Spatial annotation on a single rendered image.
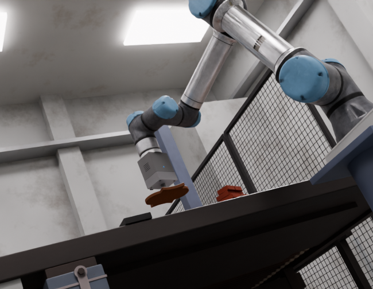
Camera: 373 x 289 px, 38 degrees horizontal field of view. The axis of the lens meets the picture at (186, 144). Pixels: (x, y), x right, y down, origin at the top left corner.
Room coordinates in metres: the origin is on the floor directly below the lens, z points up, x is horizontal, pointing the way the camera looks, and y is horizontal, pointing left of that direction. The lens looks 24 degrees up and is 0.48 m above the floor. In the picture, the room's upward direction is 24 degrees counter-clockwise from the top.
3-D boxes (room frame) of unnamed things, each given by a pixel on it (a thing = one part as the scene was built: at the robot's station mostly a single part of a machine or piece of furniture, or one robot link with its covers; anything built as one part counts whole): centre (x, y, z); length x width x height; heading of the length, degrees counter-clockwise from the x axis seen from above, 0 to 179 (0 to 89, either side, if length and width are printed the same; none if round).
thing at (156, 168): (1.63, 0.13, 1.15); 0.10 x 0.09 x 0.16; 54
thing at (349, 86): (1.40, -0.44, 1.08); 0.13 x 0.12 x 0.14; 146
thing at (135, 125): (1.62, 0.12, 1.31); 0.09 x 0.08 x 0.11; 56
